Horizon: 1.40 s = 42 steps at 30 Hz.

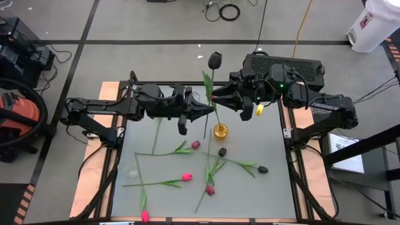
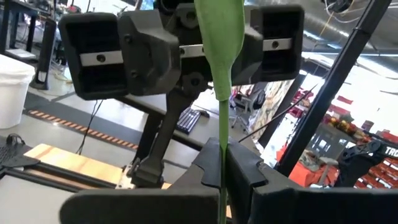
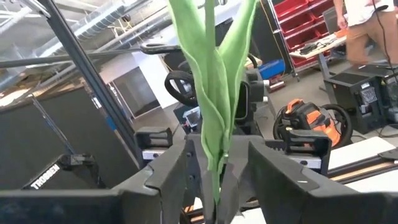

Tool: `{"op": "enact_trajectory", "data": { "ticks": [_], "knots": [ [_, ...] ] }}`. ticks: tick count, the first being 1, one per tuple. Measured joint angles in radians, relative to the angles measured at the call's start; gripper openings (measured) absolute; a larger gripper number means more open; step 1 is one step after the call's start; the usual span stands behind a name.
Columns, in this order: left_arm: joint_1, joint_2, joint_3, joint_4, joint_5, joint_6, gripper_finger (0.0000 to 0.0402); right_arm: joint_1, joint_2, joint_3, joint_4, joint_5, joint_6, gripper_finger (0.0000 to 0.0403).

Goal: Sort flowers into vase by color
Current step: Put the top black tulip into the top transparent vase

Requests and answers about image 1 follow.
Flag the black equipment boxes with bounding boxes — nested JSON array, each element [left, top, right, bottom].
[[0, 17, 56, 88]]

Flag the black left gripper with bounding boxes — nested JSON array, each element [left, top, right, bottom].
[[161, 86, 214, 136]]

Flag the white trash bin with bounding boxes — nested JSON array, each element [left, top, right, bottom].
[[346, 0, 400, 54]]

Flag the wooden table side board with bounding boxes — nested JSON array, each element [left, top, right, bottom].
[[279, 81, 337, 219], [69, 81, 126, 219]]

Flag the coiled black floor cable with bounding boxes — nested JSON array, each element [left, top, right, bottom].
[[202, 0, 241, 23]]

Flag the orange shop vacuum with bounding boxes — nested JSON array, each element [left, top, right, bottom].
[[0, 90, 41, 138]]

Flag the yellow power cable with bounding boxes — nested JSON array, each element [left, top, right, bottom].
[[291, 0, 314, 59]]

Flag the yellow glass vase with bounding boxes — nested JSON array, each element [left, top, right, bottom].
[[213, 123, 229, 141]]

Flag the black hanging cable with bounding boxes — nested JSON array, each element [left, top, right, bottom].
[[252, 0, 269, 53]]

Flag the black cable bundle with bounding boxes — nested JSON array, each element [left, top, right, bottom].
[[351, 76, 400, 106]]

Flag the black vented computer case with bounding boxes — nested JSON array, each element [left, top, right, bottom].
[[242, 53, 326, 100]]

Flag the white printed booklet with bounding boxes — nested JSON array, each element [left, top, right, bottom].
[[327, 132, 366, 174]]

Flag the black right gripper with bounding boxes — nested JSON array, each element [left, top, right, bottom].
[[211, 71, 271, 122]]

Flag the black metal stand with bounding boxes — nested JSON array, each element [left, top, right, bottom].
[[323, 124, 400, 219]]

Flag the small clear glass vase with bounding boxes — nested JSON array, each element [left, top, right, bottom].
[[117, 162, 140, 179]]

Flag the red vacuum cleaner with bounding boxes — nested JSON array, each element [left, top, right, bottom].
[[0, 77, 57, 163]]

